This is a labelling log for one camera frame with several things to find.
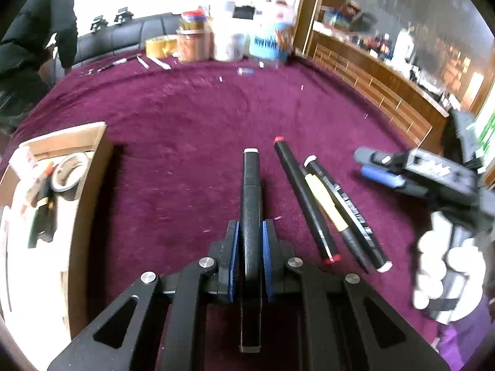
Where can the cardboard box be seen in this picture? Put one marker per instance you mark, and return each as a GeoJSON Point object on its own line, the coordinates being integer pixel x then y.
{"type": "Point", "coordinates": [91, 201]}

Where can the bottle with red blue bands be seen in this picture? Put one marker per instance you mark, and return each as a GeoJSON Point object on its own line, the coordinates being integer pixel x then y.
{"type": "Point", "coordinates": [195, 19]}

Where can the black marker red cap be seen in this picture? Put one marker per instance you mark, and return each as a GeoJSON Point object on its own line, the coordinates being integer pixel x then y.
{"type": "Point", "coordinates": [305, 201]}

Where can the person's right hand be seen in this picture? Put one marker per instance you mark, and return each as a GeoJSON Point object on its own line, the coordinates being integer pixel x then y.
{"type": "Point", "coordinates": [433, 270]}

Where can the maroon tablecloth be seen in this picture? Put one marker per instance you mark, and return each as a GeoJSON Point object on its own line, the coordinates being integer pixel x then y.
{"type": "Point", "coordinates": [193, 123]}

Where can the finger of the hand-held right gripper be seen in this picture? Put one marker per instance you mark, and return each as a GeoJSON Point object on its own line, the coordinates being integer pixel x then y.
{"type": "Point", "coordinates": [381, 176]}
{"type": "Point", "coordinates": [377, 157]}

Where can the amber jar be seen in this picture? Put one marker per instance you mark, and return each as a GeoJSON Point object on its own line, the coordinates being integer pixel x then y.
{"type": "Point", "coordinates": [195, 48]}

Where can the yellow tape roll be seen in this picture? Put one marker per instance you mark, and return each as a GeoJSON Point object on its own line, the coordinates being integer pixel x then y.
{"type": "Point", "coordinates": [154, 48]}

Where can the black leather sofa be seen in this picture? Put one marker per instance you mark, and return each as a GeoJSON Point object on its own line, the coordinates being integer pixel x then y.
{"type": "Point", "coordinates": [127, 34]}

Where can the white tape roll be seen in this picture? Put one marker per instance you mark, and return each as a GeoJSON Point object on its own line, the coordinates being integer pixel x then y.
{"type": "Point", "coordinates": [65, 188]}

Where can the yellow black pen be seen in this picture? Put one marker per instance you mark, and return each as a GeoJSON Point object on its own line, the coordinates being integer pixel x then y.
{"type": "Point", "coordinates": [328, 208]}

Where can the small blue lighter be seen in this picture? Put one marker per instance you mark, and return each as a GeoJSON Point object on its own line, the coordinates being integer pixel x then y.
{"type": "Point", "coordinates": [244, 71]}

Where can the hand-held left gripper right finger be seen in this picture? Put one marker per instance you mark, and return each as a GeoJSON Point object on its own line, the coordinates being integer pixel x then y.
{"type": "Point", "coordinates": [267, 262]}

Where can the black clamp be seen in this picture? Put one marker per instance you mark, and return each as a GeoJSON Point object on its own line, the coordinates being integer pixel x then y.
{"type": "Point", "coordinates": [98, 23]}
{"type": "Point", "coordinates": [123, 14]}

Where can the black marker grey cap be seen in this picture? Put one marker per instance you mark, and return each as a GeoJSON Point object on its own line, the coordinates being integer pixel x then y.
{"type": "Point", "coordinates": [250, 201]}

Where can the open blue carton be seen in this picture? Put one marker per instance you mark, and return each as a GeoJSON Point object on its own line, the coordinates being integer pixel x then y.
{"type": "Point", "coordinates": [334, 19]}

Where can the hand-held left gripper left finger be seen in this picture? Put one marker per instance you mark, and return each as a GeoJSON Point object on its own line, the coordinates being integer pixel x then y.
{"type": "Point", "coordinates": [232, 262]}

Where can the clear jar red lid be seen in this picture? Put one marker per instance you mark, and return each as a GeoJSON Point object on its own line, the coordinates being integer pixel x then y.
{"type": "Point", "coordinates": [267, 42]}

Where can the black marker white tip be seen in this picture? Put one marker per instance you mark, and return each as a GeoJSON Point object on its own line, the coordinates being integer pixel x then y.
{"type": "Point", "coordinates": [359, 224]}

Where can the white plastic jar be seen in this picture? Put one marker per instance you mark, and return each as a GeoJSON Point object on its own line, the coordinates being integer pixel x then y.
{"type": "Point", "coordinates": [228, 46]}

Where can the person's right forearm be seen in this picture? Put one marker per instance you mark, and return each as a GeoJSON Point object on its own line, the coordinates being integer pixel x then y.
{"type": "Point", "coordinates": [464, 344]}

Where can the white pen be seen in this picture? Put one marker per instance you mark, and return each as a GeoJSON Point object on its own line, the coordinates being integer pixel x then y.
{"type": "Point", "coordinates": [143, 62]}
{"type": "Point", "coordinates": [159, 63]}

